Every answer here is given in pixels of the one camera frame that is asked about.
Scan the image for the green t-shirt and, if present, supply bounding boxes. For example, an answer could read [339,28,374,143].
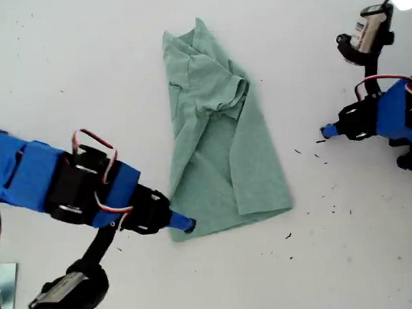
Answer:
[156,12,296,244]

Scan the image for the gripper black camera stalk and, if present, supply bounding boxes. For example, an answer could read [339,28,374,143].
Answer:
[335,29,399,101]
[66,224,120,276]

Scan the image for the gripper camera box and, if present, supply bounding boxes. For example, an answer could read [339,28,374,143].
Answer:
[26,271,111,309]
[348,3,396,54]

